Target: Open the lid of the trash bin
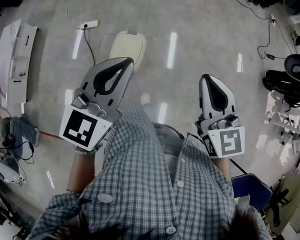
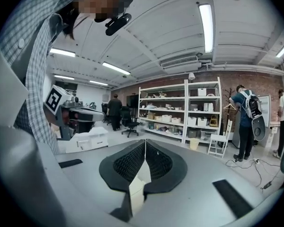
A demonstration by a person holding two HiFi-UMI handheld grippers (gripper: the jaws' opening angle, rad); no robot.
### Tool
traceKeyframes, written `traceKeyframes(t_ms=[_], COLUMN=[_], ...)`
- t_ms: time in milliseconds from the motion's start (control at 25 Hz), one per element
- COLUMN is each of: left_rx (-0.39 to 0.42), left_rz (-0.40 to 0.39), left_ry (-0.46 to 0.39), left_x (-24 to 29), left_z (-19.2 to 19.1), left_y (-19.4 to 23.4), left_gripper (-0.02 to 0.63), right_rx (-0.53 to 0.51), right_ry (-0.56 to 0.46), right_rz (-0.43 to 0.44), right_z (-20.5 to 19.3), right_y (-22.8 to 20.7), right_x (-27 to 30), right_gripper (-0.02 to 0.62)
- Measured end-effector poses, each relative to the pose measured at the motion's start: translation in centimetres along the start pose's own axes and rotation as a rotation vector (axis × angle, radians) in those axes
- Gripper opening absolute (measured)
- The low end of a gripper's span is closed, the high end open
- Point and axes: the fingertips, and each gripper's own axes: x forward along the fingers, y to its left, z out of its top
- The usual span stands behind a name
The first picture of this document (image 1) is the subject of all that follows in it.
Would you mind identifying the white drawer cabinet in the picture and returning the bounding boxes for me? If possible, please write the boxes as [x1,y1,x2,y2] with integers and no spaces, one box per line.
[0,18,38,104]

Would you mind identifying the black backpack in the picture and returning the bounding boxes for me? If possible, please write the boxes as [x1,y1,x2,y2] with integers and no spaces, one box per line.
[281,95,300,113]

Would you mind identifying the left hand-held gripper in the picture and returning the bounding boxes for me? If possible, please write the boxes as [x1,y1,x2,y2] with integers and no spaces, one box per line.
[58,56,136,152]

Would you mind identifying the cream pedal trash bin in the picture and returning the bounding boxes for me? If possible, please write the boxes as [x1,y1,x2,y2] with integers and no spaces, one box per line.
[109,30,147,73]

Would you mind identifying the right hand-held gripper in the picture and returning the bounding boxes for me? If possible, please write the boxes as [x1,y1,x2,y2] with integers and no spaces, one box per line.
[194,73,246,159]

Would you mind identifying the person's right forearm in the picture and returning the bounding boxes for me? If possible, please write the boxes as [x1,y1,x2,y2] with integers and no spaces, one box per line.
[211,156,232,183]

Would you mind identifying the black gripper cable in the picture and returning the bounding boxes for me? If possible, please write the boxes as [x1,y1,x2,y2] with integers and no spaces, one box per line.
[152,123,185,141]

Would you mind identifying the blue chair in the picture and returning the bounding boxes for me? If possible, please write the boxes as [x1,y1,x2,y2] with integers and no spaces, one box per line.
[230,172,274,211]

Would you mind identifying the grey trousers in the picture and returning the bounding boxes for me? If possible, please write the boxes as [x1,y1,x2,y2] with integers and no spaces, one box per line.
[142,102,185,182]

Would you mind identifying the white power strip cable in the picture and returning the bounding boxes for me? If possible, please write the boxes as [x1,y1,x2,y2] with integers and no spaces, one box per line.
[65,0,96,30]

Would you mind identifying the plaid shirt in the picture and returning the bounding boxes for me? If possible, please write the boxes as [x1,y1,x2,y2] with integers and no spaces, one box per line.
[28,102,271,240]

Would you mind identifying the white bead bracelet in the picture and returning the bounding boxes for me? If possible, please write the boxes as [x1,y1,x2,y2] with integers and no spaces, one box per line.
[73,143,104,157]

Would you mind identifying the white rounded machine shell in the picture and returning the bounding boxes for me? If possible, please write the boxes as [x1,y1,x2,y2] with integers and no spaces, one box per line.
[0,155,26,185]

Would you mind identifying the black power cable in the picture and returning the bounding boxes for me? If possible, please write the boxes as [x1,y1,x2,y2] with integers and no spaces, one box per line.
[82,23,97,67]

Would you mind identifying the person's left forearm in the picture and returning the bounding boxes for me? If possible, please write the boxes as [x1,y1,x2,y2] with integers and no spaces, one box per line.
[65,150,98,194]

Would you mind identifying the brown cardboard sheet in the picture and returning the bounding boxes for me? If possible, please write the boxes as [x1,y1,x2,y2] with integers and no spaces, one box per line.
[266,172,300,236]

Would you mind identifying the red floor tape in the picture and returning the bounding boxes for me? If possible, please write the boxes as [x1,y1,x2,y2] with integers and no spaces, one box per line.
[38,130,66,142]

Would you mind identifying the person's left shoe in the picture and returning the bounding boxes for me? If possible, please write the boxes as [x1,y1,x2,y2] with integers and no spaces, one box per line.
[140,92,152,105]

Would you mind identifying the black chair base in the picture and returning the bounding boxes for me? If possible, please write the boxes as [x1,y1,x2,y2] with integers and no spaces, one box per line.
[266,188,291,229]

